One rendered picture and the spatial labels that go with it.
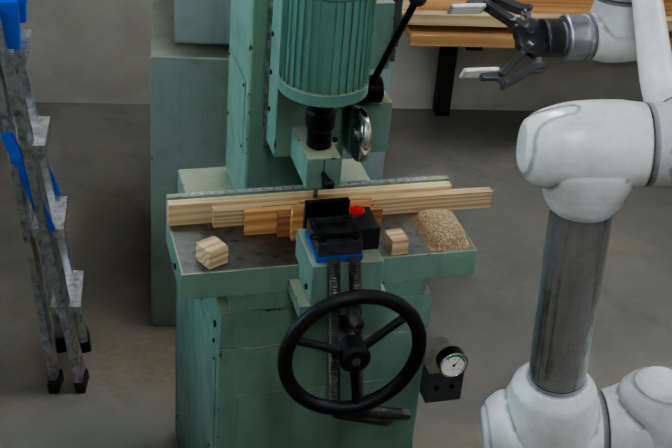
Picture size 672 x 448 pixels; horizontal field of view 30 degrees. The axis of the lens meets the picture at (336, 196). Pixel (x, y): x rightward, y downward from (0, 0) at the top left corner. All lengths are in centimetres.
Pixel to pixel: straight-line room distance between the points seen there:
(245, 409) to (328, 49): 78
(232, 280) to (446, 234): 44
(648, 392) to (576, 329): 23
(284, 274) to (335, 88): 38
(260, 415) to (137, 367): 102
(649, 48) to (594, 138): 37
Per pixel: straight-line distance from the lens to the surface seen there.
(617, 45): 248
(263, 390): 262
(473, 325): 388
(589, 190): 194
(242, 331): 251
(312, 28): 231
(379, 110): 268
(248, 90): 263
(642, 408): 229
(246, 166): 271
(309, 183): 249
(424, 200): 264
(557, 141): 191
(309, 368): 261
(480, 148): 486
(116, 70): 495
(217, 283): 243
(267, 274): 244
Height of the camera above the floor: 227
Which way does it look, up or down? 31 degrees down
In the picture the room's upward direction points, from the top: 5 degrees clockwise
